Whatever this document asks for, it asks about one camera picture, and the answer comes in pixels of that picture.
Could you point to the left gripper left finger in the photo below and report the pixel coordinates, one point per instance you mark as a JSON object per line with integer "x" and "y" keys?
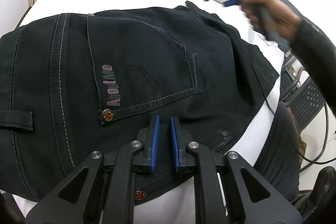
{"x": 102, "y": 188}

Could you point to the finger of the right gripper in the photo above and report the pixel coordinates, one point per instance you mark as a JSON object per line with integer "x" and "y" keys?
{"x": 231, "y": 3}

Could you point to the person right hand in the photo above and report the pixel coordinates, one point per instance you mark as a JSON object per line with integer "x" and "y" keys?
{"x": 286, "y": 22}

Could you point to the black mesh chair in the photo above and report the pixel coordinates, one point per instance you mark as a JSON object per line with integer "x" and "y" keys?
{"x": 300, "y": 93}

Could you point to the person right forearm black sleeve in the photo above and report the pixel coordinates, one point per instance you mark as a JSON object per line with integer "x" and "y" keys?
{"x": 316, "y": 53}

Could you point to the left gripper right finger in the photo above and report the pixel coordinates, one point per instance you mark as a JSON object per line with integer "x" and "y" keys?
{"x": 227, "y": 188}

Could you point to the black denim pants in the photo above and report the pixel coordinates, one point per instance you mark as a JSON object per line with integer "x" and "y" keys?
{"x": 72, "y": 84}

